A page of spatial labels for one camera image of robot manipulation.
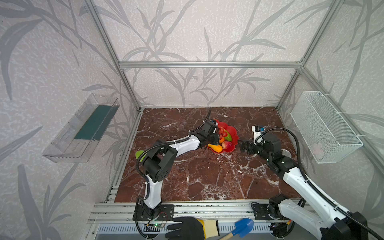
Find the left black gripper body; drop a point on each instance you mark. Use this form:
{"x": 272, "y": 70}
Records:
{"x": 212, "y": 138}

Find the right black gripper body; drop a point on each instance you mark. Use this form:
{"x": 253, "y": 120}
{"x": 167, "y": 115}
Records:
{"x": 249, "y": 146}

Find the yellow fake fruit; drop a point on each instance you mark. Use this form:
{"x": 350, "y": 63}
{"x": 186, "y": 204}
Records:
{"x": 215, "y": 148}

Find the green yellow fake mango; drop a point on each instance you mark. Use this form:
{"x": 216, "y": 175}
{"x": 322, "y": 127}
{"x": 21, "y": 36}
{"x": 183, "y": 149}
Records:
{"x": 227, "y": 136}

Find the red fake lychee bunch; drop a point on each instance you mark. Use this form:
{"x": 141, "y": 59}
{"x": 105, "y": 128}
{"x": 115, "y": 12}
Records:
{"x": 221, "y": 130}

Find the red yellow fake peach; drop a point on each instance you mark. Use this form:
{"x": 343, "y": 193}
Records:
{"x": 226, "y": 145}

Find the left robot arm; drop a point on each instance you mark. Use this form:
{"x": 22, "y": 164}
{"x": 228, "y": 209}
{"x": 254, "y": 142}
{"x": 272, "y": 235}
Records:
{"x": 155, "y": 163}

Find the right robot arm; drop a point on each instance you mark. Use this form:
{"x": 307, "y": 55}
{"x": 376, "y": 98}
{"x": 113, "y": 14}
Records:
{"x": 330, "y": 221}

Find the red flower-shaped fruit bowl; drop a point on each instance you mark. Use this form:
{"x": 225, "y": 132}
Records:
{"x": 233, "y": 133}

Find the silver tin can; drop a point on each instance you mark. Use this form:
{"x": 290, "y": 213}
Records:
{"x": 286, "y": 153}

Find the pink object in basket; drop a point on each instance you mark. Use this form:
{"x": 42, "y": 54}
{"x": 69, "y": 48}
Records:
{"x": 317, "y": 150}

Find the blue toy shovel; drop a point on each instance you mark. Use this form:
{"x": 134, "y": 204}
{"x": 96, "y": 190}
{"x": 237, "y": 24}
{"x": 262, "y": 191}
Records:
{"x": 242, "y": 228}

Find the black and yellow work glove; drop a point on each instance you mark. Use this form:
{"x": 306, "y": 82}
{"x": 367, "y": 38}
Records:
{"x": 189, "y": 228}

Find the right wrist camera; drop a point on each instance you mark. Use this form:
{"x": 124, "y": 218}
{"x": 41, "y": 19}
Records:
{"x": 258, "y": 133}

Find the white wire mesh basket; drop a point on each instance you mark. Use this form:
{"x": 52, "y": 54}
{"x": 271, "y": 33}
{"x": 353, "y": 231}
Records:
{"x": 319, "y": 122}

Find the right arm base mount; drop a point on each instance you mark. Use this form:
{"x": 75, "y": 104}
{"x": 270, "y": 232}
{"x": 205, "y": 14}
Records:
{"x": 266, "y": 212}

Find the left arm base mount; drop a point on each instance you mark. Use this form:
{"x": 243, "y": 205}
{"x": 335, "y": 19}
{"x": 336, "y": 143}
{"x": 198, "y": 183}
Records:
{"x": 162, "y": 212}

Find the aluminium frame rail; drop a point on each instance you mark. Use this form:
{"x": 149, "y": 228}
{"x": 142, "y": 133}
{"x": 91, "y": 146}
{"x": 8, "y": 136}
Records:
{"x": 238, "y": 65}

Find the clear plastic wall bin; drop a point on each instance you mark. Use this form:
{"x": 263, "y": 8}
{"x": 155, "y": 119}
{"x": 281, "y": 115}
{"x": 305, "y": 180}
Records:
{"x": 79, "y": 138}

